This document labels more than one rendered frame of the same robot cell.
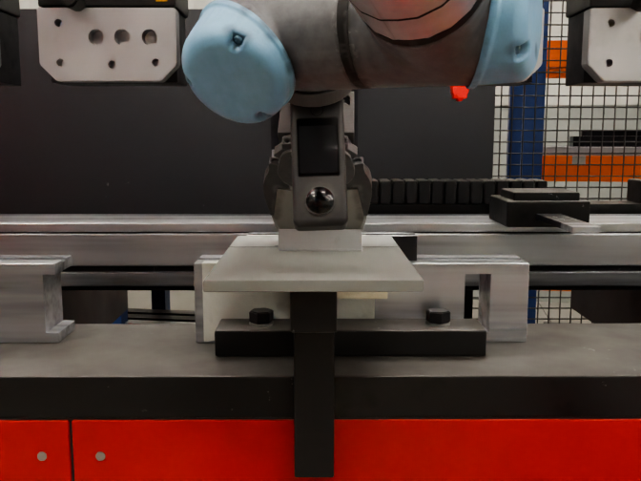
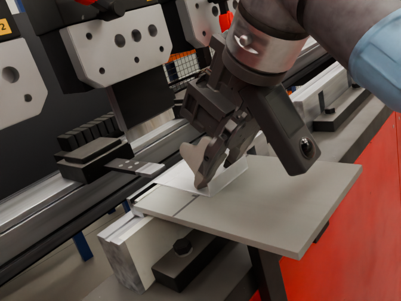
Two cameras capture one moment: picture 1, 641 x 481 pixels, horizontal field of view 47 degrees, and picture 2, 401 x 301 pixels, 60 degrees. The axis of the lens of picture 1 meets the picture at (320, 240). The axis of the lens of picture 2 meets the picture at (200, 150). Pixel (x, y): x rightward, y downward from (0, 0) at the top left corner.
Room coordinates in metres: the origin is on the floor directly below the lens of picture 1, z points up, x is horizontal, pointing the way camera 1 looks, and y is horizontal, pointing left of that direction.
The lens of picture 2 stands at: (0.43, 0.32, 1.23)
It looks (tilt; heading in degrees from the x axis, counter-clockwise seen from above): 21 degrees down; 317
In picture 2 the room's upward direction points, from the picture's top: 16 degrees counter-clockwise
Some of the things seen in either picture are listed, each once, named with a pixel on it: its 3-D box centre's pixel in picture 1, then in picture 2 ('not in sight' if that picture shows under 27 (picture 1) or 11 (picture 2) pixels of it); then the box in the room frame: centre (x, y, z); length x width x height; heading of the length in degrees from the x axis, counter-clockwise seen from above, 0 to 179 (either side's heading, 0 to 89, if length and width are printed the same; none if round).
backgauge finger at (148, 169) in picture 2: not in sight; (114, 160); (1.02, 0.01, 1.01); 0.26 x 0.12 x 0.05; 0
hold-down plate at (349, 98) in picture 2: not in sight; (345, 104); (0.81, -0.60, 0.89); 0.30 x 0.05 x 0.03; 90
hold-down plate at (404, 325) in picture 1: (349, 336); (224, 221); (0.81, -0.03, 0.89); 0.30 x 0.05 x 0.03; 90
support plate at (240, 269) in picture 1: (314, 259); (240, 189); (0.72, 0.01, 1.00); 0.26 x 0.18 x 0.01; 0
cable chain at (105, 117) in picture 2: (435, 191); (122, 116); (1.27, -0.20, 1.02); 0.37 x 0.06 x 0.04; 90
